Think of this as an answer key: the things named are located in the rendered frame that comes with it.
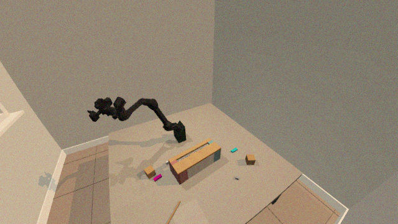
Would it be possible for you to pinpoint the small magenta block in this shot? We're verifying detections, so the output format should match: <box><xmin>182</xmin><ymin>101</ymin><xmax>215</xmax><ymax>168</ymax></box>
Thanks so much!
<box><xmin>153</xmin><ymin>175</ymin><xmax>162</xmax><ymax>181</ymax></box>

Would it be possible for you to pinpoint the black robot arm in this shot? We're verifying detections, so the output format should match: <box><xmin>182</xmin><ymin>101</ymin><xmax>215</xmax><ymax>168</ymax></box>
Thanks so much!
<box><xmin>94</xmin><ymin>97</ymin><xmax>182</xmax><ymax>133</ymax></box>

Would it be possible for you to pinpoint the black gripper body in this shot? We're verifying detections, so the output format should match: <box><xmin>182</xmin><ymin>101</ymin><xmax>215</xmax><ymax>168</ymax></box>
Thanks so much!
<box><xmin>89</xmin><ymin>97</ymin><xmax>112</xmax><ymax>122</ymax></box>

